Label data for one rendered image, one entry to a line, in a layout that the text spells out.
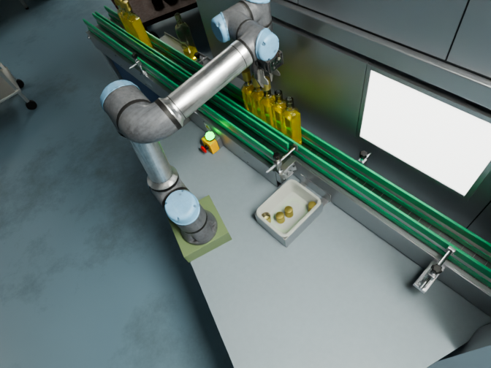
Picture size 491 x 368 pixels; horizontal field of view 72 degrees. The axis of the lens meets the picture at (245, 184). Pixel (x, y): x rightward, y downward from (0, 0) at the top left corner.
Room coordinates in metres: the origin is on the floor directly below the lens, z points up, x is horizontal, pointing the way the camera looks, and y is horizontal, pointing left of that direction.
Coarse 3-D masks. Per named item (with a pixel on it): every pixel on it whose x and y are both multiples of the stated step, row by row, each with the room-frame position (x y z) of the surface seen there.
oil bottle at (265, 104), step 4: (272, 96) 0.99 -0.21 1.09; (260, 100) 1.00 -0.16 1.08; (264, 100) 0.98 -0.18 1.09; (268, 100) 0.98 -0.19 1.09; (272, 100) 0.98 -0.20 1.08; (260, 104) 1.00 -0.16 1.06; (264, 104) 0.98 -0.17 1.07; (268, 104) 0.97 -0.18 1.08; (264, 108) 0.98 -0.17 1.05; (268, 108) 0.96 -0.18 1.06; (264, 112) 0.98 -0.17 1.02; (268, 112) 0.96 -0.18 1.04; (264, 116) 0.99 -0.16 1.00; (268, 116) 0.97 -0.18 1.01; (272, 116) 0.96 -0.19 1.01; (264, 120) 0.99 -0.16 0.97; (268, 120) 0.97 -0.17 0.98; (272, 120) 0.96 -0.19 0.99; (272, 124) 0.96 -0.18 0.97
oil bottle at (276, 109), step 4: (284, 100) 0.95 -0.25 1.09; (272, 104) 0.96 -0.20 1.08; (276, 104) 0.94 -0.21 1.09; (280, 104) 0.93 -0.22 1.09; (284, 104) 0.93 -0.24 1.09; (272, 108) 0.95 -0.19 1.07; (276, 108) 0.93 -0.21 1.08; (280, 108) 0.92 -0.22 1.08; (272, 112) 0.95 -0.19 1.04; (276, 112) 0.93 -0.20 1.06; (280, 112) 0.91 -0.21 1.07; (276, 116) 0.93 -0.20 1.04; (280, 116) 0.91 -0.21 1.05; (276, 120) 0.93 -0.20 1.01; (280, 120) 0.91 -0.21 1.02; (276, 124) 0.94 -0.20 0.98; (280, 124) 0.92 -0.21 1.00; (276, 128) 0.94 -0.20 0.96; (280, 128) 0.92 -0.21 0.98
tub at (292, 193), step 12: (288, 180) 0.75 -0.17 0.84; (276, 192) 0.71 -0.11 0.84; (288, 192) 0.73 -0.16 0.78; (300, 192) 0.70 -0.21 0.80; (264, 204) 0.67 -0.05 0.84; (276, 204) 0.69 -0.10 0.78; (288, 204) 0.68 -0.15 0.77; (300, 204) 0.66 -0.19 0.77; (300, 216) 0.61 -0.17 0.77; (276, 228) 0.59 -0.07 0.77; (288, 228) 0.58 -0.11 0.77
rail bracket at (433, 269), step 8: (448, 248) 0.26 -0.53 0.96; (448, 256) 0.24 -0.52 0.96; (432, 264) 0.25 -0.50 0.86; (440, 264) 0.22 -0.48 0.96; (424, 272) 0.23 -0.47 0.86; (432, 272) 0.20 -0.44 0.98; (440, 272) 0.19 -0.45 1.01; (416, 280) 0.22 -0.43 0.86; (424, 280) 0.19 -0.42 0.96; (432, 280) 0.19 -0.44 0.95; (424, 288) 0.19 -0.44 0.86
